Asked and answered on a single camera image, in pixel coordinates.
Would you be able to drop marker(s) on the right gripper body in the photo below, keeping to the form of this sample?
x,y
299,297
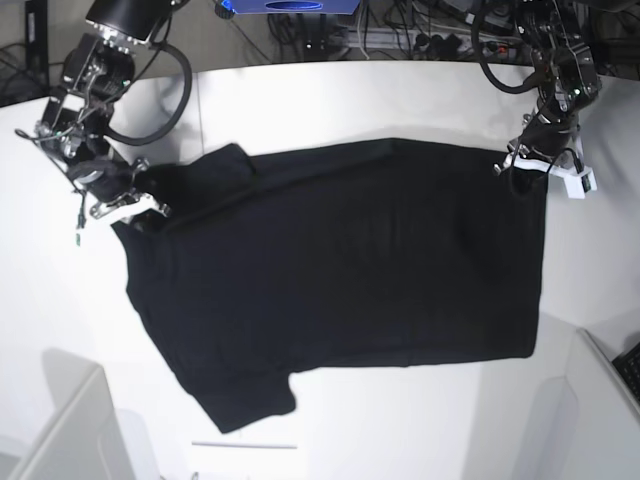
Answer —
x,y
117,187

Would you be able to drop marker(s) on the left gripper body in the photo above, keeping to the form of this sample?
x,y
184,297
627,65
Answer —
x,y
547,146

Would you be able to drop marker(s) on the black T-shirt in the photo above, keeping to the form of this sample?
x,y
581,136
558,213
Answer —
x,y
385,253

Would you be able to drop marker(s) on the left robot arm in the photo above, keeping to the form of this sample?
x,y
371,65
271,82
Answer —
x,y
564,76

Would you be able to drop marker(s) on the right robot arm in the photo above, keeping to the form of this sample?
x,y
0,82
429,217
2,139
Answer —
x,y
74,132

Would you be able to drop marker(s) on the black vertical bar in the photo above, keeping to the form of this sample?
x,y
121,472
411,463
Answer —
x,y
36,37

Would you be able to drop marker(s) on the blue box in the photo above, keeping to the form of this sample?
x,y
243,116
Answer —
x,y
251,7

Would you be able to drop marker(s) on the black keyboard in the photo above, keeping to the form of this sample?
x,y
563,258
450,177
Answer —
x,y
628,367

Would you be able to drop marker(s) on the white left partition panel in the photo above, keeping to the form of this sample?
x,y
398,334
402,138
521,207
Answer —
x,y
86,437

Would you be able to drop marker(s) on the white partition panel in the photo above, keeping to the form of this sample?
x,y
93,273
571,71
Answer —
x,y
86,437
583,424

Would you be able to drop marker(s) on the white right partition panel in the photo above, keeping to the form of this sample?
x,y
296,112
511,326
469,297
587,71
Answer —
x,y
583,424

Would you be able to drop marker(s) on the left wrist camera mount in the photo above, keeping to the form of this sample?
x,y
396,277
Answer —
x,y
565,172

